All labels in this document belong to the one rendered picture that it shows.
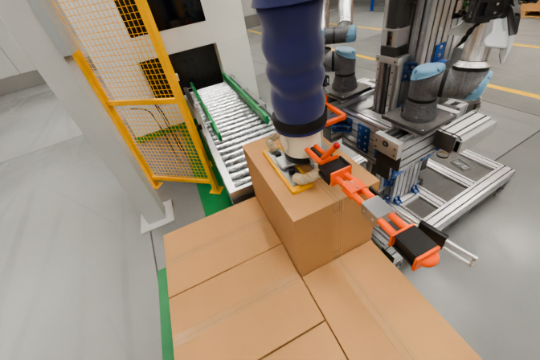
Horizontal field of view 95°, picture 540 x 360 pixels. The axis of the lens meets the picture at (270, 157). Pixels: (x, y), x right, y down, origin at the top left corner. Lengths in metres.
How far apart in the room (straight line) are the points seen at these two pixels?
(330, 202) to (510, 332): 1.31
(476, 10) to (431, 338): 1.05
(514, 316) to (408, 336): 0.95
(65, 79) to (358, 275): 1.94
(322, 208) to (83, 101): 1.63
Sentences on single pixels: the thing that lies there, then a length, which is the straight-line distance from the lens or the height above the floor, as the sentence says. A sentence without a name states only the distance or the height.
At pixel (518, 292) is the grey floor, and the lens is 2.16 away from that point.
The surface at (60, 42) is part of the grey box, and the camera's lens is 1.91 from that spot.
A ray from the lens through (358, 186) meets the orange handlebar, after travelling 0.85.
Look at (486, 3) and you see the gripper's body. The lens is 0.76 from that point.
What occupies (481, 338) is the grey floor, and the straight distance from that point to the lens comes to 1.94.
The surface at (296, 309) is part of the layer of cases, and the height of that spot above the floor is 0.54.
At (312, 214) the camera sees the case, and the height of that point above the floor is 0.94.
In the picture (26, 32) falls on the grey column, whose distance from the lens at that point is 1.97.
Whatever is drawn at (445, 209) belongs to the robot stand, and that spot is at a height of 0.23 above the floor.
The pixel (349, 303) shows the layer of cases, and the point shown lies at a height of 0.54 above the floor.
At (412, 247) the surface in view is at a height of 1.10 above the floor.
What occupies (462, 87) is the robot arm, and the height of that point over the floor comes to 1.21.
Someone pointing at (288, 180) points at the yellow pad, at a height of 0.97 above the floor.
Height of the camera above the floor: 1.69
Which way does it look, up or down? 37 degrees down
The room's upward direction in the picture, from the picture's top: 11 degrees counter-clockwise
